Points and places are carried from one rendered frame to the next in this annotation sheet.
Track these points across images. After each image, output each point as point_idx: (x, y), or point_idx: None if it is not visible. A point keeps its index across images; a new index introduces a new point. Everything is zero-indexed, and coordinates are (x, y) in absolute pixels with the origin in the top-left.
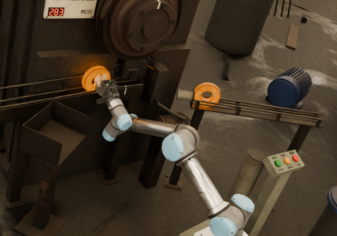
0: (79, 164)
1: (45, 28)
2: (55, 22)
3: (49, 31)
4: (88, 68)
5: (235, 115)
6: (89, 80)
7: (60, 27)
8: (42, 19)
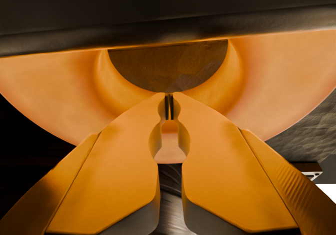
0: None
1: (324, 146)
2: (291, 154)
3: (317, 140)
4: (203, 69)
5: None
6: (273, 103)
7: (279, 147)
8: (322, 159)
